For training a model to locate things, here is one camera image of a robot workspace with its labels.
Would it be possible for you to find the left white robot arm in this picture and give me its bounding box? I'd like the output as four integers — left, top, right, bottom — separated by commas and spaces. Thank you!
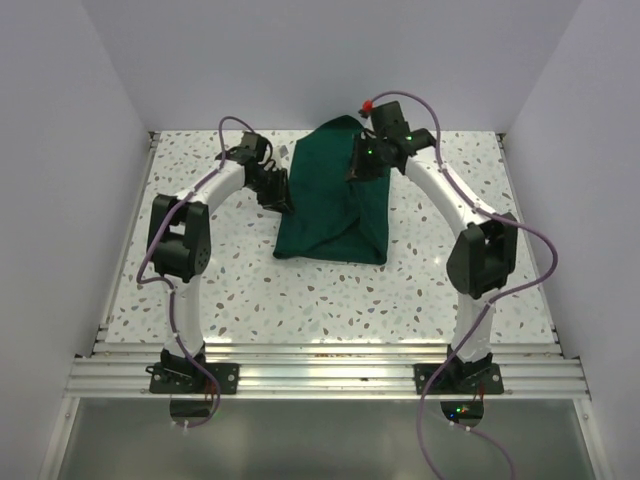
136, 131, 294, 393

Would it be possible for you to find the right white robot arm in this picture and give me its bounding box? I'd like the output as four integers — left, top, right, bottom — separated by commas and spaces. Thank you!
346, 100, 518, 393

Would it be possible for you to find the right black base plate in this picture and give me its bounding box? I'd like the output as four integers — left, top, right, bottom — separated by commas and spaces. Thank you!
412, 363, 505, 395

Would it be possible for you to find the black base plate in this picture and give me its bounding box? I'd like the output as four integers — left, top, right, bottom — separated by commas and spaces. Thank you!
145, 363, 240, 395
412, 363, 505, 395

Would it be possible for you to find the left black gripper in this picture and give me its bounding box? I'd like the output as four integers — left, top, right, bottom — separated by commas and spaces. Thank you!
247, 166, 295, 215

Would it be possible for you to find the green surgical drape cloth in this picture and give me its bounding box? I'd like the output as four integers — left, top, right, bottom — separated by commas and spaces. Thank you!
273, 115, 390, 265

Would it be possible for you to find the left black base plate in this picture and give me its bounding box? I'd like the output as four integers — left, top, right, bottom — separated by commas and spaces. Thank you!
145, 363, 240, 395

